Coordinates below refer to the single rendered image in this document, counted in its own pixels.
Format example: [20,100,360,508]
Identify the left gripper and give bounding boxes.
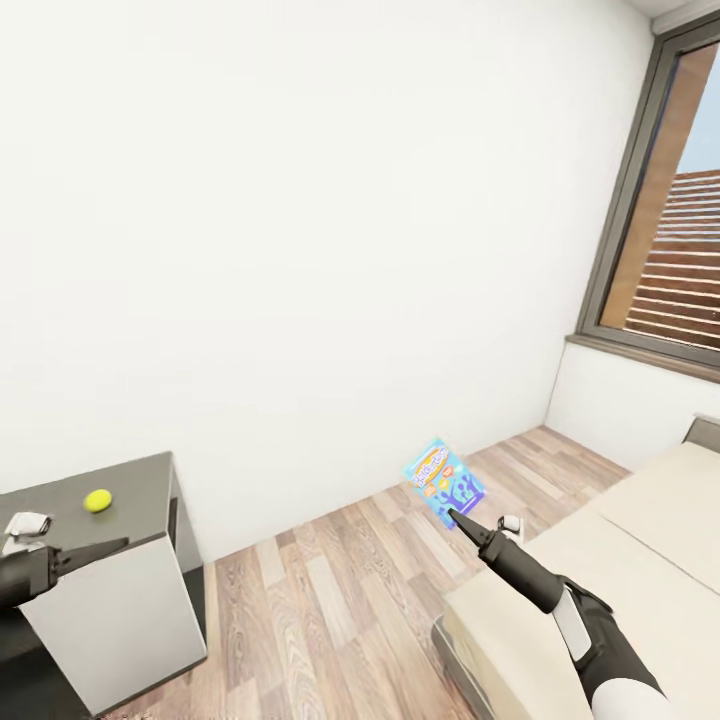
[0,537,129,611]

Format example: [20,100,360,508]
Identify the board game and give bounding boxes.
[400,436,488,530]

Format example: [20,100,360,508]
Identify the tennis ball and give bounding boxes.
[85,490,112,513]

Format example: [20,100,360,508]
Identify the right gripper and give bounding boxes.
[448,509,543,595]

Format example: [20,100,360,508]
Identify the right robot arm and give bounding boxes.
[448,509,681,720]

